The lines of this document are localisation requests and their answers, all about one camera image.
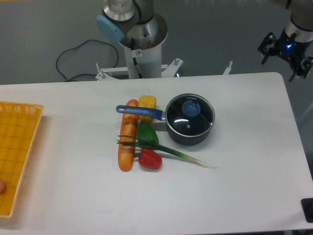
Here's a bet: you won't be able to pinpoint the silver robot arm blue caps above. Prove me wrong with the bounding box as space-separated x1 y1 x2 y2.
96 0 313 80

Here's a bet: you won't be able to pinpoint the green bell pepper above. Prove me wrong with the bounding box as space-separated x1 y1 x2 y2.
136 123 159 144

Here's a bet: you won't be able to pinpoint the dark blue saucepan blue handle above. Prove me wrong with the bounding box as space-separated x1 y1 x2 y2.
116 105 211 146

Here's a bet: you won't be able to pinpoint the black cable on floor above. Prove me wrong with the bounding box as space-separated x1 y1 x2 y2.
56 39 119 82

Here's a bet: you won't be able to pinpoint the glass lid blue knob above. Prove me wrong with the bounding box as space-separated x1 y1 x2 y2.
166 94 215 137

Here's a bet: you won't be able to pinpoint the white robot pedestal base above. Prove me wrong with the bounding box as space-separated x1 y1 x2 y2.
94 12 233 81

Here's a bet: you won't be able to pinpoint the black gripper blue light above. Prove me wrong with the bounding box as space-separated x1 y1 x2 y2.
257 28 313 82

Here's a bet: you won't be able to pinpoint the black device at table edge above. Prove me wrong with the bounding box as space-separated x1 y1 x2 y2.
301 198 313 223

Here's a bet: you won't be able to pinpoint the green onion stalk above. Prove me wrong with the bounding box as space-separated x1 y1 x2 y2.
117 135 218 169

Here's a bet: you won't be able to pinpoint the yellow woven basket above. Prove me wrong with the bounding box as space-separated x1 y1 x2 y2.
0 101 44 218

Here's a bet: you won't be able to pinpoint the red bell pepper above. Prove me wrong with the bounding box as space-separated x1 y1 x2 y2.
138 148 162 170

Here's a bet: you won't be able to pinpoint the yellow bell pepper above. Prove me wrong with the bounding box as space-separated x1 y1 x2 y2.
138 95 157 123

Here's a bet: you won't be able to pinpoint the orange baguette bread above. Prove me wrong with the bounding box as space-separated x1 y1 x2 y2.
118 114 139 172

